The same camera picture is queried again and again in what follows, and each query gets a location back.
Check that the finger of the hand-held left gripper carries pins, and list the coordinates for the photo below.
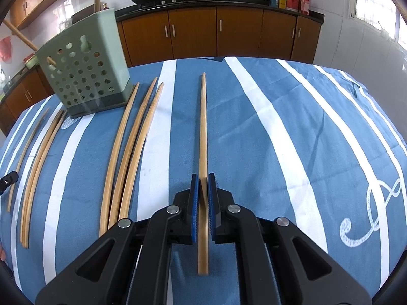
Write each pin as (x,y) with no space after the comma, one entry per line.
(8,180)

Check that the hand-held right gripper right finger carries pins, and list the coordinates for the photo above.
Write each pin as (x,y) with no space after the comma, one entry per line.
(211,209)

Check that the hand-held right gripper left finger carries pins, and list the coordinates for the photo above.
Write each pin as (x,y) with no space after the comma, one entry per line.
(195,209)

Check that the green perforated chopstick holder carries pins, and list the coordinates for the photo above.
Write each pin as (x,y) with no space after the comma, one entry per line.
(95,50)

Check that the brown side base cabinets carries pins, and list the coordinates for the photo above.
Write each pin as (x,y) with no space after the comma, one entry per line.
(22,92)

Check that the blue white striped tablecloth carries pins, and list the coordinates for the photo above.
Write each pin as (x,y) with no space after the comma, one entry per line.
(270,139)

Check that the green bowl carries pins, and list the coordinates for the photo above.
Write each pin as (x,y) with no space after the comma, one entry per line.
(31,62)

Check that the brown wooden base cabinets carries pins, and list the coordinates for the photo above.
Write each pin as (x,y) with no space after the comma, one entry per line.
(241,33)

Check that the gas stove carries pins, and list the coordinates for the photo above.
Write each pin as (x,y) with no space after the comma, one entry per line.
(168,2)

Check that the black kitchen countertop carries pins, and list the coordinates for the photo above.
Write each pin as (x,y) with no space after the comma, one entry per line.
(241,0)

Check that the window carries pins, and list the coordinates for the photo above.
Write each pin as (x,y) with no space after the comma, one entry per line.
(378,3)

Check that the red wall decoration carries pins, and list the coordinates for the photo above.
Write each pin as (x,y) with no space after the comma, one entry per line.
(4,49)

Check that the brown wooden wall cabinets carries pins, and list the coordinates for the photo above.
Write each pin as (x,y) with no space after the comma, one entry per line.
(31,3)

